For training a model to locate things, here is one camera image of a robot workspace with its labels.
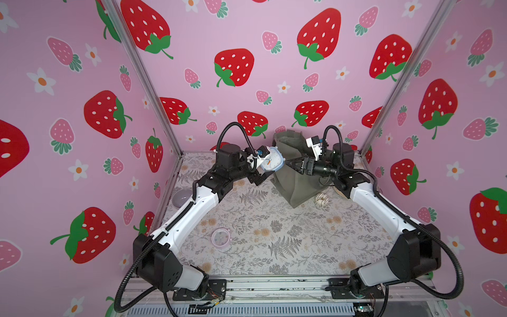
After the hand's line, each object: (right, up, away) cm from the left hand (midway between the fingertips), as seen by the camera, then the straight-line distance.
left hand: (266, 159), depth 75 cm
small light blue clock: (+3, -1, -1) cm, 4 cm away
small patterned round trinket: (+28, -19, +23) cm, 41 cm away
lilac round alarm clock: (-20, -34, +9) cm, 40 cm away
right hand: (+8, -3, -2) cm, 8 cm away
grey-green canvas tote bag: (+14, -12, +13) cm, 23 cm away
